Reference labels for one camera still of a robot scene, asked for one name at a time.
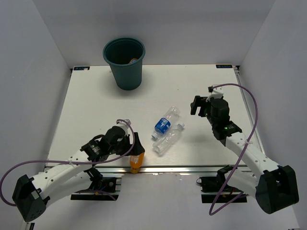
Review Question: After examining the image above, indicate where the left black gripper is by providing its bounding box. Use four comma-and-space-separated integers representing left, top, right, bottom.
109, 132, 145, 156

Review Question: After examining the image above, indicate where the orange juice bottle front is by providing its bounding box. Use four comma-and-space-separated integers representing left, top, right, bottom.
130, 152, 145, 174

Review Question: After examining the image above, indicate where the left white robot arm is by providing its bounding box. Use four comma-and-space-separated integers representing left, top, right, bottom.
12, 125, 145, 222

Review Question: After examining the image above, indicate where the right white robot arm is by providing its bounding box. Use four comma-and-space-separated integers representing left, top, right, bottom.
190, 96, 299, 214

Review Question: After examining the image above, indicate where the dark green plastic bin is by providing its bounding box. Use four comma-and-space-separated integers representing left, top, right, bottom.
103, 37, 145, 91

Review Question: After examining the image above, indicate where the clear empty plastic bottle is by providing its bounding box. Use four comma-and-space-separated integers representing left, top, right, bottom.
153, 123, 185, 156

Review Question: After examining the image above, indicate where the blue label crushed bottle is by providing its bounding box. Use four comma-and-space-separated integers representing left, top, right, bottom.
152, 106, 180, 140

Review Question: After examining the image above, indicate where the right blue table label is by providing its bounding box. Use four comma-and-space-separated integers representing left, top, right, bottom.
215, 64, 233, 69

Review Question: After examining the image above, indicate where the blue table label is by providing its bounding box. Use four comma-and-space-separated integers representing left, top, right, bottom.
73, 66, 90, 71
215, 64, 233, 69

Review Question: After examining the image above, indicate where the left blue table label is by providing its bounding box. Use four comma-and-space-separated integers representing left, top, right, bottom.
73, 66, 90, 71

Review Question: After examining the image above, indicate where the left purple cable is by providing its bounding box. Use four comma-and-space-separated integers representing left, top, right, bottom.
0, 118, 135, 207

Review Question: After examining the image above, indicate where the purple cable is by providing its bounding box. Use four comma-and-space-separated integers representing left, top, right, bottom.
0, 118, 135, 207
209, 83, 259, 216

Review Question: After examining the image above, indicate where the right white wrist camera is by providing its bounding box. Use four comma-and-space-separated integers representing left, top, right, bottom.
206, 85, 224, 102

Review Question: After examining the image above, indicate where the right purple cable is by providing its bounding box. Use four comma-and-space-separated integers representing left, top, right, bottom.
209, 83, 259, 216

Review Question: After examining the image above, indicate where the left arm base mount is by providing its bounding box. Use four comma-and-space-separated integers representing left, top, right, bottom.
71, 168, 121, 201

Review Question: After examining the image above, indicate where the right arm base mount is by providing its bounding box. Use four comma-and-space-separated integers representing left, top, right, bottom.
196, 166, 241, 204

